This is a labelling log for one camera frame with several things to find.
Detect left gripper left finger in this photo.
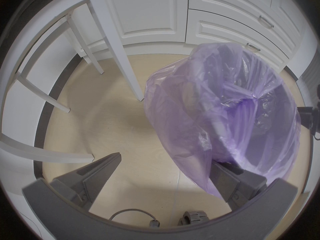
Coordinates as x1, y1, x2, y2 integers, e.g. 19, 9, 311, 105
51, 152, 122, 209

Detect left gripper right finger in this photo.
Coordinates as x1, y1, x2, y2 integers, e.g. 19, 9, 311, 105
210, 159, 268, 211

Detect purple plastic bag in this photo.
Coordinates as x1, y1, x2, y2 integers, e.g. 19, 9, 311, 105
144, 42, 302, 202

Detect white trash bin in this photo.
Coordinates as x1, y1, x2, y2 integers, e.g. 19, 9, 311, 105
160, 44, 298, 177

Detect white chair grey cushions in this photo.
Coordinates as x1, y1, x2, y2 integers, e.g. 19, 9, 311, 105
0, 0, 145, 164

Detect white wardrobe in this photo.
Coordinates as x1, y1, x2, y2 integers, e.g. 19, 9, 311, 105
77, 0, 307, 72

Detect black cable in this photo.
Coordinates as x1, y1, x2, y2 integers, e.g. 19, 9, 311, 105
109, 209, 160, 229

